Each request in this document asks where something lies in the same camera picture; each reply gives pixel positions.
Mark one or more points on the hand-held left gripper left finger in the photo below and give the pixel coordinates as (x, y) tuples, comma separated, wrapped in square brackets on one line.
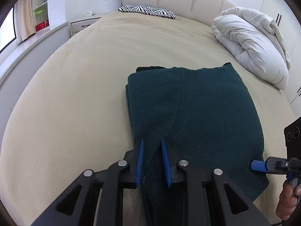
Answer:
[(140, 162)]

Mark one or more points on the cream nightstand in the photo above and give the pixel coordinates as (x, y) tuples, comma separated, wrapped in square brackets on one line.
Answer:
[(81, 24)]

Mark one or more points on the beige curtain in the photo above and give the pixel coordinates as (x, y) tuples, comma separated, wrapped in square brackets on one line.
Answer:
[(24, 18)]

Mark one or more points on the white tissue box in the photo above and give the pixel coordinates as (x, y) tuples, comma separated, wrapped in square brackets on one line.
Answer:
[(89, 13)]

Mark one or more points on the beige bed with padded headboard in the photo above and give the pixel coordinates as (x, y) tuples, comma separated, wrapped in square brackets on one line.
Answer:
[(82, 87)]

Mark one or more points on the green plastic container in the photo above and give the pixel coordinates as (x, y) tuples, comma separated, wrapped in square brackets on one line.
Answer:
[(40, 11)]

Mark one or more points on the white wardrobe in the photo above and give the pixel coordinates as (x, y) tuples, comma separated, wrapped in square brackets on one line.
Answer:
[(284, 11)]

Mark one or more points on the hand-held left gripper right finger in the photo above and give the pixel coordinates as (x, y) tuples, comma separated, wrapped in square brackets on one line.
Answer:
[(165, 162)]

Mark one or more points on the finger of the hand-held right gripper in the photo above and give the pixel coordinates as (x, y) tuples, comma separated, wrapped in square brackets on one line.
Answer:
[(257, 166)]

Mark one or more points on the zebra print pillow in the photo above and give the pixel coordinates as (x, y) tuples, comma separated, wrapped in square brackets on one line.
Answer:
[(147, 10)]

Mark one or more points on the red box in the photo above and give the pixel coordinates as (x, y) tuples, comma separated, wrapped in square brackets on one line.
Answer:
[(41, 26)]

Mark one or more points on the white folded duvet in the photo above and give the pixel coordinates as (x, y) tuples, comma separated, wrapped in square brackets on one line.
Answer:
[(249, 40)]

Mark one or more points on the white open shelf unit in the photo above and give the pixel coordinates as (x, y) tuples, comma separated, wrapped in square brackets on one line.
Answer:
[(42, 2)]

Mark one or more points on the dark green knit sweater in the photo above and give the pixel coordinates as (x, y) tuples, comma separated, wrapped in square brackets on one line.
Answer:
[(211, 113)]

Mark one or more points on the person's right hand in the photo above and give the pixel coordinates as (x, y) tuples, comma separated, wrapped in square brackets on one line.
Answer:
[(288, 202)]

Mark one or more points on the black framed window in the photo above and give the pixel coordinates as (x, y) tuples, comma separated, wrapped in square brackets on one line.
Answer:
[(7, 33)]

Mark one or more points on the white window sill bench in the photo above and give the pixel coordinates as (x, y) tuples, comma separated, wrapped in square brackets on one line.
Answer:
[(30, 49)]

